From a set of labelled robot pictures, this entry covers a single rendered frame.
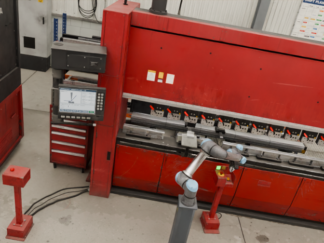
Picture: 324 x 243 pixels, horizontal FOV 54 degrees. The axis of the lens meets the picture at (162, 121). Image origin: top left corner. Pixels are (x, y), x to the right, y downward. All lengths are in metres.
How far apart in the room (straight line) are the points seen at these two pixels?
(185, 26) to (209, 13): 4.24
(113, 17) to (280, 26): 5.37
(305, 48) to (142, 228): 2.66
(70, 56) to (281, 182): 2.85
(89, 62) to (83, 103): 0.42
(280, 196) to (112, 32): 2.83
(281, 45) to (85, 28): 5.22
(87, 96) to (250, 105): 1.79
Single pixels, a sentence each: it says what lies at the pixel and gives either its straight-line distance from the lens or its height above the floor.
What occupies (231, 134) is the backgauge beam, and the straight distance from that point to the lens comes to 4.18.
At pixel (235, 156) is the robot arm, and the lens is 3.26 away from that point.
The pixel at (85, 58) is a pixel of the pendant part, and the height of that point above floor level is 1.89.
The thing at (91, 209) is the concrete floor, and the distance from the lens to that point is 4.10.
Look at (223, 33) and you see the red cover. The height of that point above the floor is 2.25.
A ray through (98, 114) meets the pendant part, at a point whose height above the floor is 1.32.
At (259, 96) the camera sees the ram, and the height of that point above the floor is 1.65.
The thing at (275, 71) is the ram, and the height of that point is 1.95.
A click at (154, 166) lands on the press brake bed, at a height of 0.54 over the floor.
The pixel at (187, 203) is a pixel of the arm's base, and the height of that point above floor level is 0.81.
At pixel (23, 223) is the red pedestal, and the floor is 0.13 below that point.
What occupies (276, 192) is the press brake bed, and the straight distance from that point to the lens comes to 4.30.
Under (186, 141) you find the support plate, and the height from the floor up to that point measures 1.00.
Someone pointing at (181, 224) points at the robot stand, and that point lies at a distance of 3.31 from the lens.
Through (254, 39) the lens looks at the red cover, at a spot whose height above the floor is 2.24.
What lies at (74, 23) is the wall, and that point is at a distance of 7.84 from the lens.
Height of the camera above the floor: 2.84
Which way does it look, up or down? 27 degrees down
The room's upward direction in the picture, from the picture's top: 11 degrees clockwise
